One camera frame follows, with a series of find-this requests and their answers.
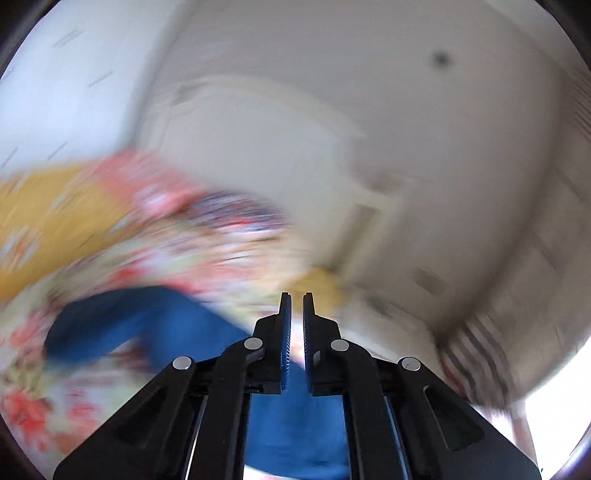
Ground floral bed sheet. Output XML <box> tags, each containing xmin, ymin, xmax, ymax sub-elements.
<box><xmin>0</xmin><ymin>151</ymin><xmax>324</xmax><ymax>468</ymax></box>

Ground white wardrobe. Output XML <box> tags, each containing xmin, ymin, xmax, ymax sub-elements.
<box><xmin>0</xmin><ymin>9</ymin><xmax>160</xmax><ymax>183</ymax></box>

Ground window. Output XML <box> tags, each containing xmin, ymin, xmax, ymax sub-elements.
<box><xmin>508</xmin><ymin>355</ymin><xmax>591</xmax><ymax>468</ymax></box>

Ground striped curtain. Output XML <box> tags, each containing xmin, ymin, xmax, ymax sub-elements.
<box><xmin>436</xmin><ymin>311</ymin><xmax>520</xmax><ymax>409</ymax></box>

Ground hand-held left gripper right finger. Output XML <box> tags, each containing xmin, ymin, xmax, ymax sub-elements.
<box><xmin>302</xmin><ymin>292</ymin><xmax>542</xmax><ymax>480</ymax></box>

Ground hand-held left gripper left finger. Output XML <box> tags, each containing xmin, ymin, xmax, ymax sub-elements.
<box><xmin>53</xmin><ymin>292</ymin><xmax>293</xmax><ymax>480</ymax></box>

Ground dark patterned pillow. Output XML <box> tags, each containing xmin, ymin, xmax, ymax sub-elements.
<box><xmin>189</xmin><ymin>191</ymin><xmax>291</xmax><ymax>234</ymax></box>

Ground blue puffer jacket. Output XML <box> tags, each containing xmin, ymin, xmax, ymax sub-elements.
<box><xmin>44</xmin><ymin>285</ymin><xmax>352</xmax><ymax>480</ymax></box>

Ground wall socket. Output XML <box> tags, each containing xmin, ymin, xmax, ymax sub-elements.
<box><xmin>412</xmin><ymin>267</ymin><xmax>448</xmax><ymax>295</ymax></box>

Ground white wooden headboard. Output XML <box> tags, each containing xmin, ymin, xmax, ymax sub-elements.
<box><xmin>136</xmin><ymin>76</ymin><xmax>419</xmax><ymax>301</ymax></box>

